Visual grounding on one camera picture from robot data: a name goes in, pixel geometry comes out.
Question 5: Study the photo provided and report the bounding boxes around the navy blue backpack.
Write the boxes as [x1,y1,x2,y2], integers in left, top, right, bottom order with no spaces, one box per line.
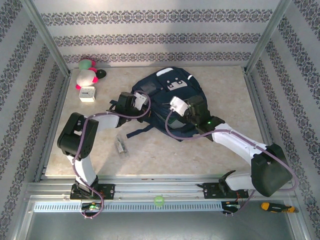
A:
[109,66,213,143]

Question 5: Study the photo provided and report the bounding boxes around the clear plastic case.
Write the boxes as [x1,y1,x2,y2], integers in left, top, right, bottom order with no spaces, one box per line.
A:
[114,134,131,160]

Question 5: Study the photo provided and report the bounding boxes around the white square clock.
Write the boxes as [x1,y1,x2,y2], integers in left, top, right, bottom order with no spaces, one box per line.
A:
[78,85,97,103]

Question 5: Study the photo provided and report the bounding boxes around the white and pink plush toy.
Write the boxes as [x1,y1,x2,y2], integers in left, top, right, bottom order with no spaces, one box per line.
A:
[75,69,99,90]

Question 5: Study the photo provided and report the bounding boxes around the green and pink plush toy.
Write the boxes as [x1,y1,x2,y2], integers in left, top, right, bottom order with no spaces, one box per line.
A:
[78,58,98,71]

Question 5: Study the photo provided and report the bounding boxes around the small controller board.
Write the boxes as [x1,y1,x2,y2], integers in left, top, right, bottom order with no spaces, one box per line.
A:
[222,201,240,210]
[81,202,102,211]

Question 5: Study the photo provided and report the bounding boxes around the orange and black utility knife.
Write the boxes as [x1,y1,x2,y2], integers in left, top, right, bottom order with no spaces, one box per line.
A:
[261,202,300,214]

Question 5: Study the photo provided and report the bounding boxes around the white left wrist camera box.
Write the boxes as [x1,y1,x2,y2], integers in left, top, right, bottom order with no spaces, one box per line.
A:
[133,91,149,111]

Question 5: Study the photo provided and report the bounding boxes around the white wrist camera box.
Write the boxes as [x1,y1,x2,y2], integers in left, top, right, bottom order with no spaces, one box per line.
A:
[169,96,190,117]
[133,91,149,111]

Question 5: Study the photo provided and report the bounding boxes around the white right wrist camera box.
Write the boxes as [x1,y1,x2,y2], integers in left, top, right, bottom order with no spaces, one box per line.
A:
[169,96,190,117]

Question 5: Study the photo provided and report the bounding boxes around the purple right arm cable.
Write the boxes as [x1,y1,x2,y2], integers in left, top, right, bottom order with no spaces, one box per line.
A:
[164,107,300,218]

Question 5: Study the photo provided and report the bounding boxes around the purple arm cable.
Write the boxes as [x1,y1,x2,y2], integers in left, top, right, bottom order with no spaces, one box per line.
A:
[71,91,152,220]
[164,107,300,218]

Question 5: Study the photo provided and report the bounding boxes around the aluminium side rail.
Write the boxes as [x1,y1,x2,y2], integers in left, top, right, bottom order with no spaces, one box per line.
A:
[242,71,285,180]
[33,71,72,182]

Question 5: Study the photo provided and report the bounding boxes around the aluminium mounting rail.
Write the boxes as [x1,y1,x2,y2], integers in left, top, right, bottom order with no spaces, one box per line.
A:
[23,174,297,202]

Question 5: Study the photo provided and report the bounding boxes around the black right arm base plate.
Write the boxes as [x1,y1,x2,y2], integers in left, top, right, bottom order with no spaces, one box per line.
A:
[197,182,250,200]

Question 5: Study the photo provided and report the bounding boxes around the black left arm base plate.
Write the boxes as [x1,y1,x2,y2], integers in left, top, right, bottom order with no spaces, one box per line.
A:
[69,183,116,201]

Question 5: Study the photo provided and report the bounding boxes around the grey slotted cable duct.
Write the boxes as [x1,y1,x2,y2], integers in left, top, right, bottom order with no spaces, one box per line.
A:
[32,201,225,213]

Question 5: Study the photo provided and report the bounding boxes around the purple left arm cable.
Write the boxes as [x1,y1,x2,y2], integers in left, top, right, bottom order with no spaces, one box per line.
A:
[71,91,152,220]

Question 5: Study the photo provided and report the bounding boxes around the aluminium frame post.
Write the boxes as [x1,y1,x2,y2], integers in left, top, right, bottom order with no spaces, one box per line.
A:
[19,0,73,76]
[242,0,295,75]

